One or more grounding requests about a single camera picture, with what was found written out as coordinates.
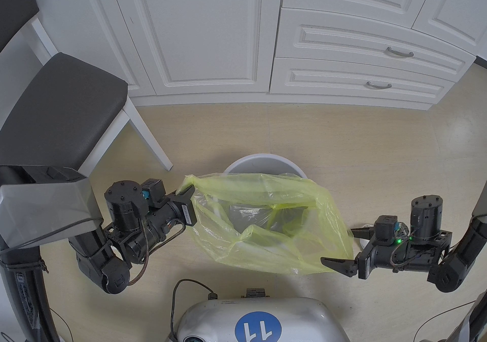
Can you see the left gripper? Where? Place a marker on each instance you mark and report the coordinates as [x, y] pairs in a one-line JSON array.
[[167, 222]]

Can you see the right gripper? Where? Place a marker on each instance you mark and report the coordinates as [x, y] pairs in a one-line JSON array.
[[380, 256]]

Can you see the yellow plastic bag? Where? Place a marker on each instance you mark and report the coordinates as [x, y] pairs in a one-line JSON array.
[[304, 241]]

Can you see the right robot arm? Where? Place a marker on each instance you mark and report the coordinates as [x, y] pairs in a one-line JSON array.
[[426, 215]]

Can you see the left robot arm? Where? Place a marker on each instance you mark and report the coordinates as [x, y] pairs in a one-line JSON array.
[[45, 203]]

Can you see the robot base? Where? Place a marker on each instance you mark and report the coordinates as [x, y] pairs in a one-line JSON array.
[[258, 317]]

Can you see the white trash bin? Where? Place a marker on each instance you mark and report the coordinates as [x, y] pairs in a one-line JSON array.
[[262, 160]]

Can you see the white chair dark grey seat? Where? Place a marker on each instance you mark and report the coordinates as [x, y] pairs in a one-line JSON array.
[[61, 112]]

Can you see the white wardrobe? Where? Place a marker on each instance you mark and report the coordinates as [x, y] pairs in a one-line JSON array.
[[213, 21]]

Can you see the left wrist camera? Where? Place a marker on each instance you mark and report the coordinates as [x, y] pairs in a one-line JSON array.
[[154, 190]]

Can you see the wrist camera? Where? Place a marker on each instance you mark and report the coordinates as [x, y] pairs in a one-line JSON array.
[[386, 228], [154, 190]]

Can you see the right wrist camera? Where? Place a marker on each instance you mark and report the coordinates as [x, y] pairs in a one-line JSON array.
[[386, 228]]

